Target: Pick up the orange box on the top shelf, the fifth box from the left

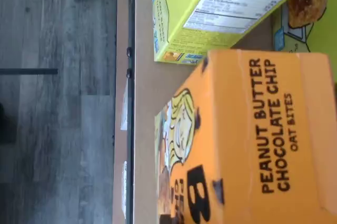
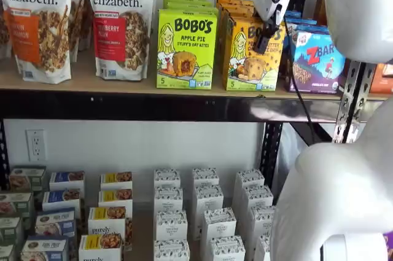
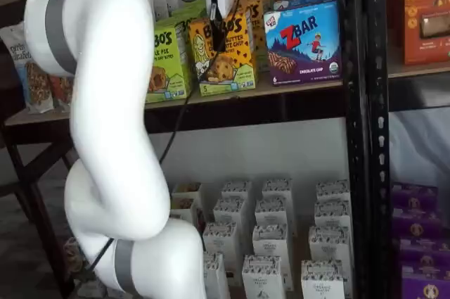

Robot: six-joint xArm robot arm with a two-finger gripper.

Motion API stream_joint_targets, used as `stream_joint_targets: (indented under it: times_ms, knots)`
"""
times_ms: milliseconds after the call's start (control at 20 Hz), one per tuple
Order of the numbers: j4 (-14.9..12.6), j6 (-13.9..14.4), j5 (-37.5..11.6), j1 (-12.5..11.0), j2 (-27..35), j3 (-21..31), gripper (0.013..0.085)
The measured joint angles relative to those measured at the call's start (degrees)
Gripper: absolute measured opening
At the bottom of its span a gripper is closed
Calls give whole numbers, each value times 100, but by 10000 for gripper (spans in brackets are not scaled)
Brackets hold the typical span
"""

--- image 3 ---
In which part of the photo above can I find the black metal shelf rack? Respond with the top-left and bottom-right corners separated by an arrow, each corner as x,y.
0,0 -> 392,299

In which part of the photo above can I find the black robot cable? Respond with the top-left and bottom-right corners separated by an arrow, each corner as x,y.
84,0 -> 244,275

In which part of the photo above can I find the blue Zbar snack box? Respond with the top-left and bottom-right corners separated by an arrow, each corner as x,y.
273,0 -> 339,12
263,0 -> 343,87

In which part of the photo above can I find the purple snack box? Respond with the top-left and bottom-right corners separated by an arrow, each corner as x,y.
397,237 -> 450,268
392,182 -> 439,209
392,207 -> 444,240
400,265 -> 450,299

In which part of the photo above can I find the white box with colourful print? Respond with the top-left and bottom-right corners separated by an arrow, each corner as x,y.
171,182 -> 203,205
169,197 -> 197,224

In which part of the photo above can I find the green Bobo's apple pie box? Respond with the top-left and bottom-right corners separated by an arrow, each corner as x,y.
145,25 -> 193,103
171,0 -> 208,32

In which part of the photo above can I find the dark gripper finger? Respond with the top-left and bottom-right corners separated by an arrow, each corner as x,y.
210,3 -> 228,52

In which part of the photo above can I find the large orange illustrated box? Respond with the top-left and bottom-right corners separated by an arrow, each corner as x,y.
403,0 -> 450,66

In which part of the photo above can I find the Purely Elizabeth granola bag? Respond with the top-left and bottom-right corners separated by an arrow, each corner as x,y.
0,20 -> 53,115
47,72 -> 75,113

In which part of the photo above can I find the white organic pantry box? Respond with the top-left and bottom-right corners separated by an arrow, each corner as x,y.
221,179 -> 252,205
255,198 -> 291,230
202,222 -> 242,272
241,255 -> 286,299
315,179 -> 351,205
202,251 -> 230,299
252,224 -> 291,262
314,200 -> 352,230
301,260 -> 347,299
308,225 -> 352,265
213,197 -> 248,230
262,178 -> 293,205

